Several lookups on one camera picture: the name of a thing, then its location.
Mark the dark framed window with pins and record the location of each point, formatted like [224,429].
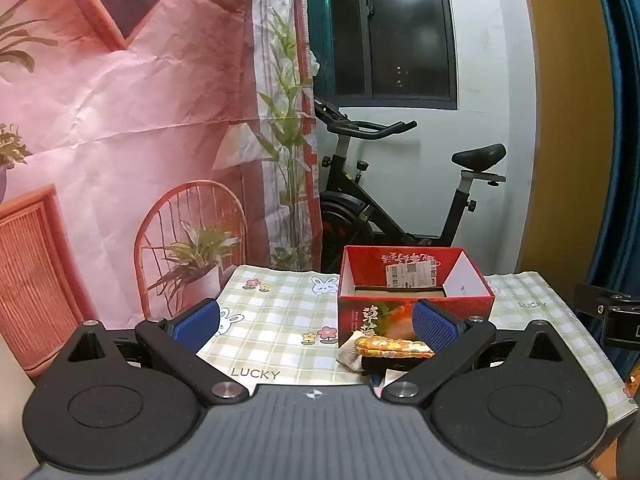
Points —
[400,35]

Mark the wooden door panel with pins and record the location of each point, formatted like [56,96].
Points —
[565,110]

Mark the checked bunny print tablecloth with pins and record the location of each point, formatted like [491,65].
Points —
[280,320]

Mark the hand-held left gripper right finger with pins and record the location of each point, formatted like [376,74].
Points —
[437,327]

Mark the pink printed backdrop cloth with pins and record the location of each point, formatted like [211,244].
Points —
[125,110]

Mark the red strawberry print box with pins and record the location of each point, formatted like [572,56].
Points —
[365,315]

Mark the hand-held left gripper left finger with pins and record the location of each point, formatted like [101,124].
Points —
[192,325]

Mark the orange floral cloth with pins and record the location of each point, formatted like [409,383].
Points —
[390,345]

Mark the blue curtain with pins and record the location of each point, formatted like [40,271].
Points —
[627,160]

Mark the black exercise bike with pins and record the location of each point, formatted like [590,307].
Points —
[350,200]

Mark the beige sock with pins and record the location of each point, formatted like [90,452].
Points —
[350,357]

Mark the black glove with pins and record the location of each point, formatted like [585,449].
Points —
[385,364]

